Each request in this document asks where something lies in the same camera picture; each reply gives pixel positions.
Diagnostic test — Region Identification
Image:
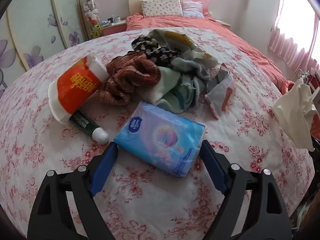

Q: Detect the cream cloth on hanger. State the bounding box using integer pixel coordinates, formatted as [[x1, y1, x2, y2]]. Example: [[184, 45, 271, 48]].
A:
[[270, 77, 318, 148]]

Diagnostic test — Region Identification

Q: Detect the dark green tube white cap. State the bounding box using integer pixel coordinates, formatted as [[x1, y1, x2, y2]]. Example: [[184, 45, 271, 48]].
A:
[[69, 109, 110, 145]]

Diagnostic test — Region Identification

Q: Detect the pink headboard panel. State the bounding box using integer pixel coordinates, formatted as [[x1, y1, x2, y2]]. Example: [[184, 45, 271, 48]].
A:
[[192, 0, 209, 14]]

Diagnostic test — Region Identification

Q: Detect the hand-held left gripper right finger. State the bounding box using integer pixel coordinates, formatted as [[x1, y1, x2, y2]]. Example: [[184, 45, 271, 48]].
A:
[[201, 140, 293, 240]]

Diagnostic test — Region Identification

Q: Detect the brown ruffled cloth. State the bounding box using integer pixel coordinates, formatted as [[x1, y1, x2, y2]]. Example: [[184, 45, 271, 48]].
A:
[[98, 53, 161, 107]]

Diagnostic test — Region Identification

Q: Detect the crumpled clear yellow wrapper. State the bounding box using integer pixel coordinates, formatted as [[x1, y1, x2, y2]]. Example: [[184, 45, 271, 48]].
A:
[[186, 49, 219, 67]]

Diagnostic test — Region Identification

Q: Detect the pink curtain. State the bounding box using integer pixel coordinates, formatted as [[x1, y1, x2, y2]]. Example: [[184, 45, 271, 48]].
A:
[[267, 0, 320, 70]]

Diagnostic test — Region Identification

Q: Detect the green towel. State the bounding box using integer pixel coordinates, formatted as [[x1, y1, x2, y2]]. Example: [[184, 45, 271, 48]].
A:
[[140, 66, 185, 114]]

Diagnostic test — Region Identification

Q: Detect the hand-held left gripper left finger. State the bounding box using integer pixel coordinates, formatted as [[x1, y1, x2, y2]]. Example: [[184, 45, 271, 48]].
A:
[[27, 142, 119, 240]]

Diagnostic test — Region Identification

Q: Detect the wardrobe with flower print doors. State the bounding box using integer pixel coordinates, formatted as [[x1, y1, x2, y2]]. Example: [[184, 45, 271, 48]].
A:
[[0, 0, 88, 100]]

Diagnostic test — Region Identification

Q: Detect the blue tissue pack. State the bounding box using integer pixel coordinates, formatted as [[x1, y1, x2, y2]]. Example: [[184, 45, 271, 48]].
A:
[[114, 101, 206, 178]]

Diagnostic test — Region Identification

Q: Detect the floral white pillow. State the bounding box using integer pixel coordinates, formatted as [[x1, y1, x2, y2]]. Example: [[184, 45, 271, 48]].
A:
[[141, 0, 183, 18]]

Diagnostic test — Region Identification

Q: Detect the light blue cloth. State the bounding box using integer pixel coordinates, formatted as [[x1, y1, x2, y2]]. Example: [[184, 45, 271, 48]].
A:
[[172, 55, 213, 112]]

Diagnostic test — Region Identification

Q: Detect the black floral cloth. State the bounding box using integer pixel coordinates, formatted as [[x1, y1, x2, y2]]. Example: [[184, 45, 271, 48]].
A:
[[127, 34, 179, 67]]

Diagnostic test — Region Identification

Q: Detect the red paper napkin pack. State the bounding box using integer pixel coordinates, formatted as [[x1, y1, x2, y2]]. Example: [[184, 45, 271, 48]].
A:
[[48, 52, 108, 125]]

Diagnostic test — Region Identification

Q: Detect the striped pink pillow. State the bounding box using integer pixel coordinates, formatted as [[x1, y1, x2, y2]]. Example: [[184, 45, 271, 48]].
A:
[[181, 0, 204, 18]]

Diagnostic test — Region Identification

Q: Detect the yellow plush toy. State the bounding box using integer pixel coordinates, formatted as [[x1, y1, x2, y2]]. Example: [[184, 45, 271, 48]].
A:
[[90, 24, 103, 39]]

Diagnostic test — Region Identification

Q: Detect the yellow snack packet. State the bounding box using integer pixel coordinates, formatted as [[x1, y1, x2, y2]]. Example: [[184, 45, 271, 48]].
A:
[[164, 30, 200, 49]]

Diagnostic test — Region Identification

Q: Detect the plush toy bouquet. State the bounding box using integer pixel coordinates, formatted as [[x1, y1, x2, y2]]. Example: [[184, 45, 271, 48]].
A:
[[84, 0, 99, 22]]

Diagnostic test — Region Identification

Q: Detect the white metal rack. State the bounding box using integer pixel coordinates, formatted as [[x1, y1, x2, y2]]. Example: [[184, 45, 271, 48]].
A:
[[295, 69, 320, 98]]

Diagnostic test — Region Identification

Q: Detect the pink nightstand with clutter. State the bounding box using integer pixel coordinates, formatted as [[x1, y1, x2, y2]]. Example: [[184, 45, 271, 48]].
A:
[[101, 20, 127, 37]]

